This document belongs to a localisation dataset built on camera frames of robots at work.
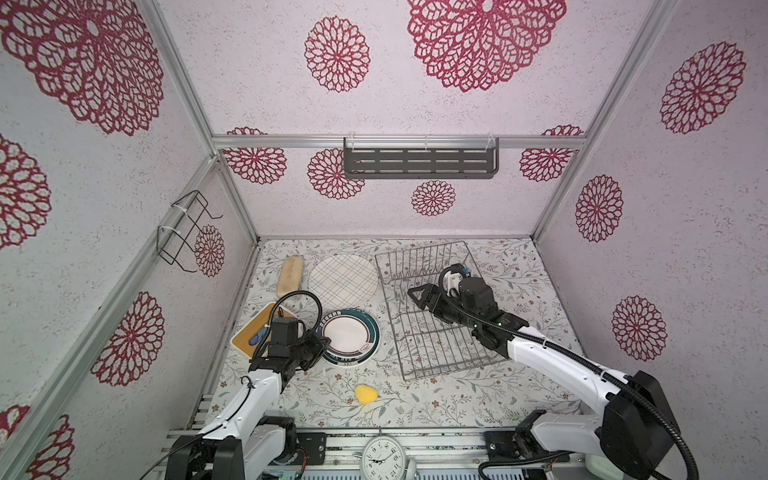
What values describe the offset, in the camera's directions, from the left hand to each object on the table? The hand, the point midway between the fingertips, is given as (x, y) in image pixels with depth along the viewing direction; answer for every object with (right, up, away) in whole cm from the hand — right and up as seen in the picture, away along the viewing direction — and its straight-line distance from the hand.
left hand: (331, 344), depth 87 cm
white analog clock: (+15, -22, -18) cm, 32 cm away
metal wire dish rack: (+28, -1, +4) cm, 28 cm away
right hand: (+24, +16, -8) cm, 30 cm away
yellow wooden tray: (-24, +1, +1) cm, 24 cm away
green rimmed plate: (+7, +1, +4) cm, 8 cm away
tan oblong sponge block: (-17, +19, +18) cm, 31 cm away
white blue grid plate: (0, +17, +20) cm, 26 cm away
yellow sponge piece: (+10, -12, -5) cm, 17 cm away
